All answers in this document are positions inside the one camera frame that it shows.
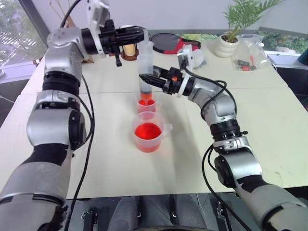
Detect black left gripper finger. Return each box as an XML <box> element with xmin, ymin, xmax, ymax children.
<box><xmin>119</xmin><ymin>36</ymin><xmax>146</xmax><ymax>46</ymax></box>
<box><xmin>119</xmin><ymin>25</ymin><xmax>146</xmax><ymax>38</ymax></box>

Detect brown wooden holder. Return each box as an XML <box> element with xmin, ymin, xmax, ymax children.
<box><xmin>121</xmin><ymin>44</ymin><xmax>141</xmax><ymax>61</ymax></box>

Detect green artificial hedge strip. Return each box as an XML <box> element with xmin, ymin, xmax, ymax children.
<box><xmin>178</xmin><ymin>30</ymin><xmax>308</xmax><ymax>54</ymax></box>

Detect white ribbed plant pot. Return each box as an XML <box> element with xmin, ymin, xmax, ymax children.
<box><xmin>212</xmin><ymin>33</ymin><xmax>240</xmax><ymax>59</ymax></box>

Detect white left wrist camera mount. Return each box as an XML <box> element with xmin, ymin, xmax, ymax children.
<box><xmin>87</xmin><ymin>0</ymin><xmax>112</xmax><ymax>55</ymax></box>

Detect green palm plant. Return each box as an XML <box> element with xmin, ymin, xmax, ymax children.
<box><xmin>221</xmin><ymin>0</ymin><xmax>287</xmax><ymax>43</ymax></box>

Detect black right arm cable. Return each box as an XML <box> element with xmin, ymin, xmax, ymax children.
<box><xmin>181</xmin><ymin>60</ymin><xmax>254</xmax><ymax>231</ymax></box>

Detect clear plastic bag with parts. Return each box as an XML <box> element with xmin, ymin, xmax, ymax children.
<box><xmin>231</xmin><ymin>33</ymin><xmax>268</xmax><ymax>72</ymax></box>

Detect dark teal object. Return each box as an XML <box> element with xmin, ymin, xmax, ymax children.
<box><xmin>296</xmin><ymin>45</ymin><xmax>308</xmax><ymax>66</ymax></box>

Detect small clear cup red liquid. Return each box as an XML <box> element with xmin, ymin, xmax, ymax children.
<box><xmin>136</xmin><ymin>92</ymin><xmax>157</xmax><ymax>120</ymax></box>

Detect large clear plastic syringe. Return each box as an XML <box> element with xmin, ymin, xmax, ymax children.
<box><xmin>137</xmin><ymin>29</ymin><xmax>156</xmax><ymax>106</ymax></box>

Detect large clear cup red liquid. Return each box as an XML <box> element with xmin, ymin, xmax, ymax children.
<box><xmin>131</xmin><ymin>111</ymin><xmax>174</xmax><ymax>154</ymax></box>

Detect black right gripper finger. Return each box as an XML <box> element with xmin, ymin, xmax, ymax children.
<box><xmin>152</xmin><ymin>65</ymin><xmax>171</xmax><ymax>79</ymax></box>
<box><xmin>139</xmin><ymin>73</ymin><xmax>167</xmax><ymax>90</ymax></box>

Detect black table clamp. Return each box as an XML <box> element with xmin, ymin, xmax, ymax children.
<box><xmin>216</xmin><ymin>200</ymin><xmax>227</xmax><ymax>218</ymax></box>
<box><xmin>81</xmin><ymin>206</ymin><xmax>97</xmax><ymax>231</ymax></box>

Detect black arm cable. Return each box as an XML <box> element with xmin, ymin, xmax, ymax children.
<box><xmin>181</xmin><ymin>60</ymin><xmax>254</xmax><ymax>231</ymax></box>
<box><xmin>59</xmin><ymin>0</ymin><xmax>95</xmax><ymax>231</ymax></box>

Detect clear round plastic container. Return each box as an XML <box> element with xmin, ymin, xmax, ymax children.
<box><xmin>189</xmin><ymin>49</ymin><xmax>205</xmax><ymax>70</ymax></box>

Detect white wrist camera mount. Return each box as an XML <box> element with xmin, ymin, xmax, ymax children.
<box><xmin>176</xmin><ymin>44</ymin><xmax>193</xmax><ymax>97</ymax></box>
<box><xmin>87</xmin><ymin>0</ymin><xmax>112</xmax><ymax>55</ymax></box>

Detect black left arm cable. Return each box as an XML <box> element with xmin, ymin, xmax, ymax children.
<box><xmin>59</xmin><ymin>0</ymin><xmax>95</xmax><ymax>231</ymax></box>

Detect red and black paddles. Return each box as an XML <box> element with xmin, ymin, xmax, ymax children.
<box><xmin>151</xmin><ymin>32</ymin><xmax>202</xmax><ymax>56</ymax></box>

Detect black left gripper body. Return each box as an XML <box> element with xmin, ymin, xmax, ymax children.
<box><xmin>98</xmin><ymin>19</ymin><xmax>126</xmax><ymax>67</ymax></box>

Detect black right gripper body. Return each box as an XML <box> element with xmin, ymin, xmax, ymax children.
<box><xmin>162</xmin><ymin>67</ymin><xmax>185</xmax><ymax>96</ymax></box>

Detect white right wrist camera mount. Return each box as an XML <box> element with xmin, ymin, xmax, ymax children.
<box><xmin>176</xmin><ymin>44</ymin><xmax>193</xmax><ymax>97</ymax></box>

